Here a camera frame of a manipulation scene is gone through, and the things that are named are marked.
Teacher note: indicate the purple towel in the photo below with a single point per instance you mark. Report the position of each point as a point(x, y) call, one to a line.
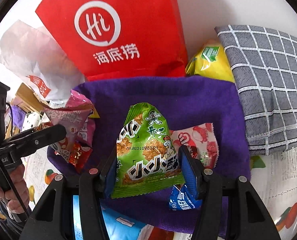
point(208, 100)

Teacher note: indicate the small blue snack packet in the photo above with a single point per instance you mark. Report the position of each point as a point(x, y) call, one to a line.
point(183, 200)

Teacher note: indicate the blue tissue box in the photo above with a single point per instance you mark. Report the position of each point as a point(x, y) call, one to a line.
point(123, 225)

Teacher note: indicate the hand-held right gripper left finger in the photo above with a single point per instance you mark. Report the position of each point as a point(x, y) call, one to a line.
point(108, 177)

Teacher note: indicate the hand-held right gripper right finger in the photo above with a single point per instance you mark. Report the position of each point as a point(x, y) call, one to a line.
point(188, 170)

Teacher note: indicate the grey checked folded cloth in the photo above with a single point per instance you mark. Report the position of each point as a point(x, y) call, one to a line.
point(271, 85)

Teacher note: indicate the white pillow black flower print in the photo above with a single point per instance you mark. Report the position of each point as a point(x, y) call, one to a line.
point(32, 120)

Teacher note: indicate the white plastic shopping bag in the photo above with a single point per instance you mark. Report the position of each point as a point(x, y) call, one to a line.
point(26, 52)

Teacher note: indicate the magenta snack packet yellow edge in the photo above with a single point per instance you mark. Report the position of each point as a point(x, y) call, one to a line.
point(79, 100)

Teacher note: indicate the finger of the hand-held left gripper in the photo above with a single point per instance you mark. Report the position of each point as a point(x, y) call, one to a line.
point(33, 131)
point(38, 140)

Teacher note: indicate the pink white strawberry snack packet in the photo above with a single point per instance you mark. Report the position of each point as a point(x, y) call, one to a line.
point(201, 142)

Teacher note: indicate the red snack packet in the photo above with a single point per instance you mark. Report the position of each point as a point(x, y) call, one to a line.
point(79, 157)

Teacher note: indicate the person's left hand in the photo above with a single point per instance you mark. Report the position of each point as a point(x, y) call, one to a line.
point(16, 190)

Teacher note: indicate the orange pink snack packet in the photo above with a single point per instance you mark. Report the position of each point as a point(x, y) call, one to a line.
point(161, 233)

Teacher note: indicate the pale pink snack packet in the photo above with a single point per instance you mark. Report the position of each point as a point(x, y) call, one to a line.
point(66, 115)

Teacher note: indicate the yellow green snack bag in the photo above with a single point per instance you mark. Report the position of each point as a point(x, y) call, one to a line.
point(211, 60)

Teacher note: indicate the red paper bag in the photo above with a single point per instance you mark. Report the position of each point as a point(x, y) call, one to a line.
point(138, 17)

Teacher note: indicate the green snack packet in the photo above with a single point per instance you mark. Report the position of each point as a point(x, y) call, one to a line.
point(148, 145)

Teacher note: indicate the fruit print tablecloth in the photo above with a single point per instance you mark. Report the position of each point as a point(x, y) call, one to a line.
point(276, 192)

